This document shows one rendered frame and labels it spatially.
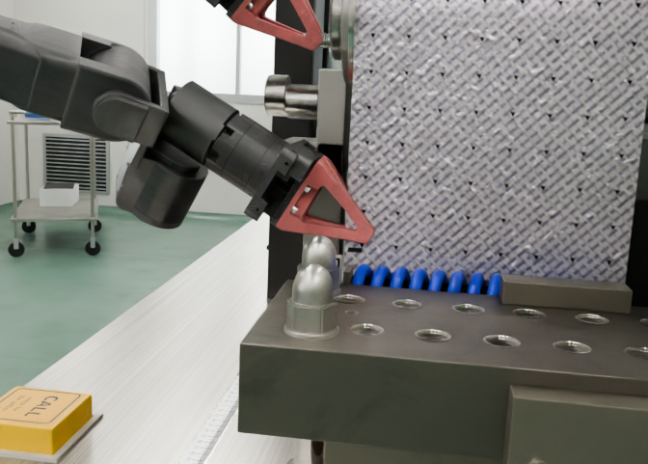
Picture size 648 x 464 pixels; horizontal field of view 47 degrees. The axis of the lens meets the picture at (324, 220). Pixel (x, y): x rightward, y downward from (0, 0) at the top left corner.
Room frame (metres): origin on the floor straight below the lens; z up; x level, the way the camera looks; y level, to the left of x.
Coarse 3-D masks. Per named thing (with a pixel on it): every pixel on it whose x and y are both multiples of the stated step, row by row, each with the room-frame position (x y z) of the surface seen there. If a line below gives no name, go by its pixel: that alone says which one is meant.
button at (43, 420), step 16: (0, 400) 0.57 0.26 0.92; (16, 400) 0.57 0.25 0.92; (32, 400) 0.57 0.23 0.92; (48, 400) 0.57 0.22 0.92; (64, 400) 0.57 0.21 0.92; (80, 400) 0.57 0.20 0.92; (0, 416) 0.54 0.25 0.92; (16, 416) 0.54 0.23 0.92; (32, 416) 0.54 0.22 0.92; (48, 416) 0.54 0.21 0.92; (64, 416) 0.54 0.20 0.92; (80, 416) 0.57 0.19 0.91; (0, 432) 0.53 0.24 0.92; (16, 432) 0.53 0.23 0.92; (32, 432) 0.52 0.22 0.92; (48, 432) 0.52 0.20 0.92; (64, 432) 0.54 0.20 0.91; (0, 448) 0.53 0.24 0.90; (16, 448) 0.53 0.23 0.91; (32, 448) 0.52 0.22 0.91; (48, 448) 0.52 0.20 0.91
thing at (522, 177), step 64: (384, 128) 0.62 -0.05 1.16; (448, 128) 0.62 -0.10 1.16; (512, 128) 0.61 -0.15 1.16; (576, 128) 0.60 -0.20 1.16; (640, 128) 0.60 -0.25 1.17; (384, 192) 0.62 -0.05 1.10; (448, 192) 0.61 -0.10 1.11; (512, 192) 0.61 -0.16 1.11; (576, 192) 0.60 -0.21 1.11; (384, 256) 0.62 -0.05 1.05; (448, 256) 0.61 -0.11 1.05; (512, 256) 0.61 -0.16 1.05; (576, 256) 0.60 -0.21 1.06
